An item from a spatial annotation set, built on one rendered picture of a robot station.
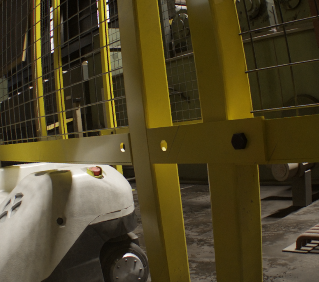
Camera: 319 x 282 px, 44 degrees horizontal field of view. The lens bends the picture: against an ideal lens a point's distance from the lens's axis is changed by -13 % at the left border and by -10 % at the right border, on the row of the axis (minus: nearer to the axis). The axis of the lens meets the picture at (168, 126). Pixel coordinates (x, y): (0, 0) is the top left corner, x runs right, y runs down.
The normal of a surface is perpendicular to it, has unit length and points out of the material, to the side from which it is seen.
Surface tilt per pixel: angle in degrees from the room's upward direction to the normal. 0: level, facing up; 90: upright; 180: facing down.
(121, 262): 90
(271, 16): 90
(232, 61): 90
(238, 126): 90
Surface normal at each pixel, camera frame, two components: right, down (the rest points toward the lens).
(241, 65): 0.63, -0.07
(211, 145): -0.76, 0.10
